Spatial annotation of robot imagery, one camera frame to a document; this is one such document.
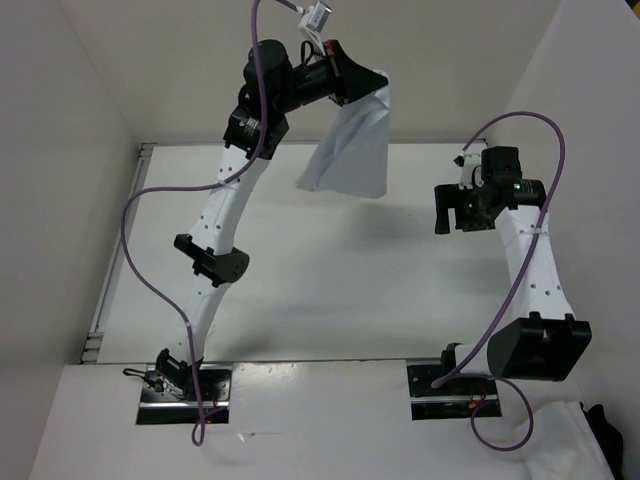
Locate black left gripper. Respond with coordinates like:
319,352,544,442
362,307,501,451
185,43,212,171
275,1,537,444
276,41,389,115

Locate white skirt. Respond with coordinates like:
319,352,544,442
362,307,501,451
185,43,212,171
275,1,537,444
296,84,392,199

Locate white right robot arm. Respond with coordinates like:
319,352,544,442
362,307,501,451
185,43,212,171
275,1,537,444
434,146,592,393

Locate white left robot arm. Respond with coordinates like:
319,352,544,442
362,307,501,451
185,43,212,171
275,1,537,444
156,39,390,400

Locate white cloth pile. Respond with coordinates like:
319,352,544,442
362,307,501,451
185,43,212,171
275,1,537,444
519,401,614,480

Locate black cloth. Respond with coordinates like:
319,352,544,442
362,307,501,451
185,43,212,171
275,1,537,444
583,404,624,480

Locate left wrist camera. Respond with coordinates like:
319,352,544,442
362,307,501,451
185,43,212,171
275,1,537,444
298,1,332,40

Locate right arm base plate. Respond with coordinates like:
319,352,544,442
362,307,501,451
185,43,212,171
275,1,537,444
406,358,502,421

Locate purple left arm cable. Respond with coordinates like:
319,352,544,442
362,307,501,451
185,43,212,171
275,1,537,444
122,0,306,447

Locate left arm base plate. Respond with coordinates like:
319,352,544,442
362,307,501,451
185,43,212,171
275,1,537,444
129,364,233,425

